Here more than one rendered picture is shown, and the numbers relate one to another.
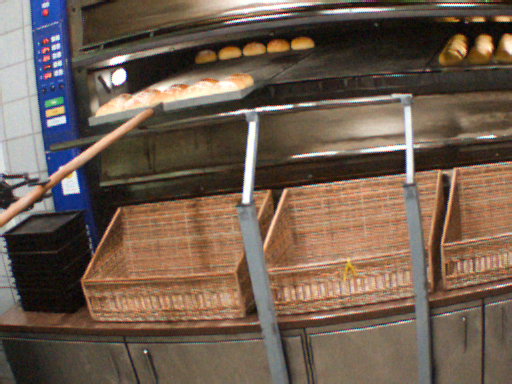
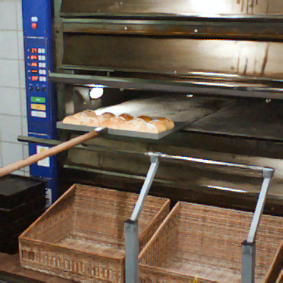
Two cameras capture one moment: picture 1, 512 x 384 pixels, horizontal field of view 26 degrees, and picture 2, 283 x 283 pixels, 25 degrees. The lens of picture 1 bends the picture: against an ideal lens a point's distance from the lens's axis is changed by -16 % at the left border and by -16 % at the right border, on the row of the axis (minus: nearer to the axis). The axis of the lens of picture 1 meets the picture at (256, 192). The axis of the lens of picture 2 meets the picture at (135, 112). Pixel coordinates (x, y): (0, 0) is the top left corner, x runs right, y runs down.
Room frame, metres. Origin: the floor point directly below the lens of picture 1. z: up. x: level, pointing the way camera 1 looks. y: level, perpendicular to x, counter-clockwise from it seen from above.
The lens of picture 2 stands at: (1.15, -0.42, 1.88)
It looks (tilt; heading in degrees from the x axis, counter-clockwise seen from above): 12 degrees down; 10
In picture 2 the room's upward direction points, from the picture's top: 1 degrees counter-clockwise
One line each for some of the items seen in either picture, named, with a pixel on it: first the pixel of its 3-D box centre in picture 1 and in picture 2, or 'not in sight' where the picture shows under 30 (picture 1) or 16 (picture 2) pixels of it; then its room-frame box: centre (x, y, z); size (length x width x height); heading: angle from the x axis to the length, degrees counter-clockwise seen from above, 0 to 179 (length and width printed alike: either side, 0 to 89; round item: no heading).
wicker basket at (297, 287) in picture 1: (360, 240); (214, 256); (3.73, -0.28, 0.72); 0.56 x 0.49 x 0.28; 73
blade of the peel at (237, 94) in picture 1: (177, 96); (124, 122); (4.17, 0.20, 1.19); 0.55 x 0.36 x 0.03; 72
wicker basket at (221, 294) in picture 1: (176, 259); (96, 232); (3.92, 0.29, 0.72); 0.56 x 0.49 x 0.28; 72
